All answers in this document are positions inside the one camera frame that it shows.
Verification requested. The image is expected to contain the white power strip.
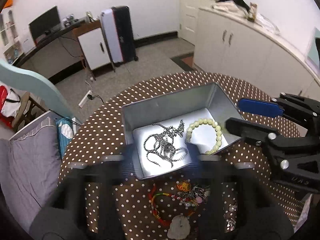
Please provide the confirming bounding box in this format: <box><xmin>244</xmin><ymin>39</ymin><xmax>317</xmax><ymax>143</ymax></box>
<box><xmin>78</xmin><ymin>90</ymin><xmax>93</xmax><ymax>108</ymax></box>

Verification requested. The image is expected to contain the dark metal jewelry box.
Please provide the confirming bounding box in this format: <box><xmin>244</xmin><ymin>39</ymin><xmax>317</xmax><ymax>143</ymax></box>
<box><xmin>122</xmin><ymin>83</ymin><xmax>242</xmax><ymax>179</ymax></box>

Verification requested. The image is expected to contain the white jade pendant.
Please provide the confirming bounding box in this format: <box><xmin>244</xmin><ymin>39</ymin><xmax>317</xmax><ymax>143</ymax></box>
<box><xmin>167</xmin><ymin>215</ymin><xmax>191</xmax><ymax>239</ymax></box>

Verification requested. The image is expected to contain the wooden chair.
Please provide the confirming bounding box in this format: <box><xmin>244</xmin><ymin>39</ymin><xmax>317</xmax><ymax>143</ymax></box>
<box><xmin>11</xmin><ymin>92</ymin><xmax>47</xmax><ymax>132</ymax></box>

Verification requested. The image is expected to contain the red shopping bag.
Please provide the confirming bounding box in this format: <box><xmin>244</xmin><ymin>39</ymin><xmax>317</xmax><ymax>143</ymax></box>
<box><xmin>0</xmin><ymin>85</ymin><xmax>13</xmax><ymax>129</ymax></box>

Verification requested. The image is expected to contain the white tote bag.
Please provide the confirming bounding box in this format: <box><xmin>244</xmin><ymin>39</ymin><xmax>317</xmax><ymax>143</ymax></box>
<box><xmin>2</xmin><ymin>87</ymin><xmax>21</xmax><ymax>118</ymax></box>

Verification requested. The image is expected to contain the orange knot charm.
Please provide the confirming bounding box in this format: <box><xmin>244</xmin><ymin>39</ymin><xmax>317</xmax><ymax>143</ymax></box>
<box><xmin>177</xmin><ymin>181</ymin><xmax>191</xmax><ymax>192</ymax></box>

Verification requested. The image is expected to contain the long white cabinet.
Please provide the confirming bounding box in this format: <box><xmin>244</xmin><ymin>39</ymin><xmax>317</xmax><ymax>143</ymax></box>
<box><xmin>194</xmin><ymin>8</ymin><xmax>319</xmax><ymax>100</ymax></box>

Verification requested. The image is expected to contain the pale green board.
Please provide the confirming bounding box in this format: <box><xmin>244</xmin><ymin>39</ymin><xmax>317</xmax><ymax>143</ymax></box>
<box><xmin>306</xmin><ymin>28</ymin><xmax>319</xmax><ymax>75</ymax></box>

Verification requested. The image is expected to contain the silver chain necklace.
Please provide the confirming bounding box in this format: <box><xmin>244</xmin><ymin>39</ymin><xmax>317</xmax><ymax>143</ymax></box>
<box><xmin>144</xmin><ymin>119</ymin><xmax>189</xmax><ymax>168</ymax></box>

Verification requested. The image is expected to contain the white plastic bag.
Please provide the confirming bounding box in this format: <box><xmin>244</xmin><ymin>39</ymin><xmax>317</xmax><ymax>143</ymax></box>
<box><xmin>255</xmin><ymin>13</ymin><xmax>280</xmax><ymax>35</ymax></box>

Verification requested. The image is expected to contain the small white door cabinet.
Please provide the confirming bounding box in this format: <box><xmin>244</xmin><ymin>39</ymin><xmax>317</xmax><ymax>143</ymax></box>
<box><xmin>72</xmin><ymin>20</ymin><xmax>116</xmax><ymax>81</ymax></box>

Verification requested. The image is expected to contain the orange box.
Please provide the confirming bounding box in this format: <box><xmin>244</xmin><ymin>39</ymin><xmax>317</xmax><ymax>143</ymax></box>
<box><xmin>4</xmin><ymin>0</ymin><xmax>13</xmax><ymax>8</ymax></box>

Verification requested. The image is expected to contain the cream bead bracelet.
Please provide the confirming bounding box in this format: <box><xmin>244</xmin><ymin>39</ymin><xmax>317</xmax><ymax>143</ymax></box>
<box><xmin>185</xmin><ymin>117</ymin><xmax>223</xmax><ymax>155</ymax></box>

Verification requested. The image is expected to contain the pink flower charm jewelry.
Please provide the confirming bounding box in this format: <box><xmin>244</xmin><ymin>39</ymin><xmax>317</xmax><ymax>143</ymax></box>
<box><xmin>183</xmin><ymin>185</ymin><xmax>210</xmax><ymax>207</ymax></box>

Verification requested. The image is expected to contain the teal patterned pillow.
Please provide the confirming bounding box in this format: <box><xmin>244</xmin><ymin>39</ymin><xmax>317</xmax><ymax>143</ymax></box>
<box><xmin>56</xmin><ymin>118</ymin><xmax>74</xmax><ymax>159</ymax></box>

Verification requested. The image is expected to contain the white black suitcase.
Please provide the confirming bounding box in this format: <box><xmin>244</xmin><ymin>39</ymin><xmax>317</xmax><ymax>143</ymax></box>
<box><xmin>100</xmin><ymin>6</ymin><xmax>138</xmax><ymax>64</ymax></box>

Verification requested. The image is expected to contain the grey bedding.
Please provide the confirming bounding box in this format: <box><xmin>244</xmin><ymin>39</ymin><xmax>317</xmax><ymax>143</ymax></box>
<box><xmin>1</xmin><ymin>117</ymin><xmax>61</xmax><ymax>231</ymax></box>

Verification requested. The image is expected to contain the pile of clothes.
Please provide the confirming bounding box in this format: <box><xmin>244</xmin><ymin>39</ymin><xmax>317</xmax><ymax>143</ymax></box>
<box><xmin>212</xmin><ymin>0</ymin><xmax>249</xmax><ymax>12</ymax></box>

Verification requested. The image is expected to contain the brown glass bottle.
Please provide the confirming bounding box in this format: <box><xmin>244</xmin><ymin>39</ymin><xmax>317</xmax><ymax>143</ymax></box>
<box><xmin>247</xmin><ymin>3</ymin><xmax>257</xmax><ymax>22</ymax></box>

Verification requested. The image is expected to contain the glass door cupboard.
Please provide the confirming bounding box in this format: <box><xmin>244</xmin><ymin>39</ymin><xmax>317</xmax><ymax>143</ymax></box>
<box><xmin>1</xmin><ymin>6</ymin><xmax>23</xmax><ymax>64</ymax></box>

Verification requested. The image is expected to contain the brown polka dot tablecloth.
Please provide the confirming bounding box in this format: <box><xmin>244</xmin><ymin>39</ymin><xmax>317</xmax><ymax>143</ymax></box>
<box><xmin>57</xmin><ymin>71</ymin><xmax>309</xmax><ymax>238</ymax></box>

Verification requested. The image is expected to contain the dark wooden desk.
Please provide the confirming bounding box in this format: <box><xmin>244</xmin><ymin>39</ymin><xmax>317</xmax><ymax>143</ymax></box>
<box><xmin>12</xmin><ymin>17</ymin><xmax>85</xmax><ymax>67</ymax></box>

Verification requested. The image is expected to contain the light blue bunk bed frame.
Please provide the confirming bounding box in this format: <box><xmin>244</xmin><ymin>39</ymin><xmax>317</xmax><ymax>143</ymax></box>
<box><xmin>1</xmin><ymin>59</ymin><xmax>76</xmax><ymax>118</ymax></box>

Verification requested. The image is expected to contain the black computer monitor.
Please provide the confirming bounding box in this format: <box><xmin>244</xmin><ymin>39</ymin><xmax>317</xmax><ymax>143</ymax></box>
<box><xmin>29</xmin><ymin>6</ymin><xmax>61</xmax><ymax>45</ymax></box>

